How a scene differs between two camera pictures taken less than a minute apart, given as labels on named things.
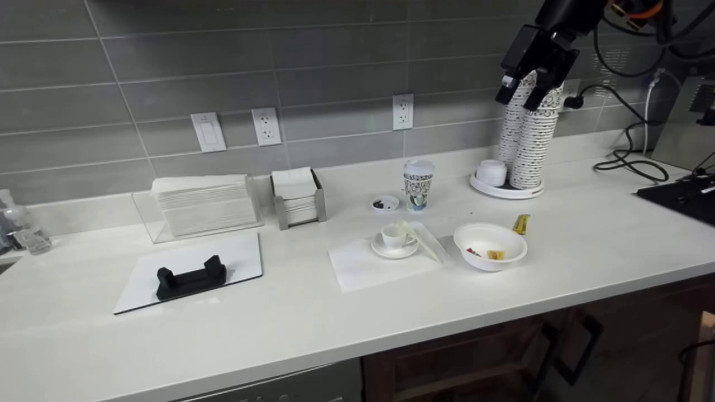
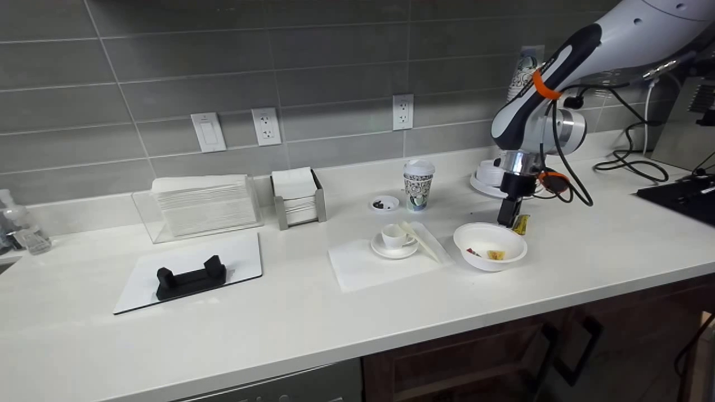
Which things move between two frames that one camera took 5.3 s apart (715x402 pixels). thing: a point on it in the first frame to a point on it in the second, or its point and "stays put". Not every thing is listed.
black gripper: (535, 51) to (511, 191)
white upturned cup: (491, 172) stays put
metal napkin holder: (297, 197) stays put
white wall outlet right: (402, 111) stays put
